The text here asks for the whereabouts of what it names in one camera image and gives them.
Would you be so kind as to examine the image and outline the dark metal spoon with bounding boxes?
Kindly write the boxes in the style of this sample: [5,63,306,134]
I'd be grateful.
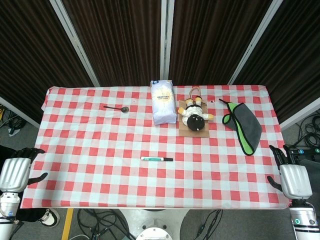
[103,105,130,113]

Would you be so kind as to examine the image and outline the yellow floor tape strip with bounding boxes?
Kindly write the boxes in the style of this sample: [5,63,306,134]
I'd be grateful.
[61,208,75,240]

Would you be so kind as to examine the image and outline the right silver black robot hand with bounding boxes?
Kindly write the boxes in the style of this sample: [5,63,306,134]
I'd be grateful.
[266,144,313,200]

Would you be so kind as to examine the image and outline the plush doll black head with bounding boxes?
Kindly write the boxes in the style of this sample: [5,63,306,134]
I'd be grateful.
[177,96,215,132]

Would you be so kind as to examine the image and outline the red white checkered tablecloth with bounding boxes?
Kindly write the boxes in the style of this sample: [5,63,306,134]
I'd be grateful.
[19,84,302,210]

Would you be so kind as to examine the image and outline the grey green cloth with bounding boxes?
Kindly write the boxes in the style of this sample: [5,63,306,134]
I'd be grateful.
[218,98,263,157]

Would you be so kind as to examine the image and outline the brown paper bag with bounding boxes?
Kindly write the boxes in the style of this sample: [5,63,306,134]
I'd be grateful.
[177,86,210,138]

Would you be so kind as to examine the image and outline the white paper food bag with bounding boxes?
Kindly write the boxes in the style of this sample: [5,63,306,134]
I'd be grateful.
[150,79,177,126]

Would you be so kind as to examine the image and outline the black power strip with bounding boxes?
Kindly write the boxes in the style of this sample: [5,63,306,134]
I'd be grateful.
[296,147,320,156]

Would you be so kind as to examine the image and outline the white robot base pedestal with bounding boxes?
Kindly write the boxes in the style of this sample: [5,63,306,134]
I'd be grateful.
[117,208,191,240]

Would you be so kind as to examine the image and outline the black white sneaker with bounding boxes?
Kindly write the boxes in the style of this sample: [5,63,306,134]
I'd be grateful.
[38,208,61,229]

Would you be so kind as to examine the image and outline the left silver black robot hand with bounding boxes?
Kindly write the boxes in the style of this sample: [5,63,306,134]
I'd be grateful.
[0,147,48,193]

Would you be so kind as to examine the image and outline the black floor cable bundle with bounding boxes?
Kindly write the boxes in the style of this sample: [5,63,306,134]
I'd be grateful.
[189,209,224,239]
[0,104,27,137]
[296,109,320,149]
[76,208,136,240]

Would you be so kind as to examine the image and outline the brown partition panel grey frame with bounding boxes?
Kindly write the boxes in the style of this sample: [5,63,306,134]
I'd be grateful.
[227,0,320,131]
[0,0,101,129]
[166,0,273,86]
[61,0,168,88]

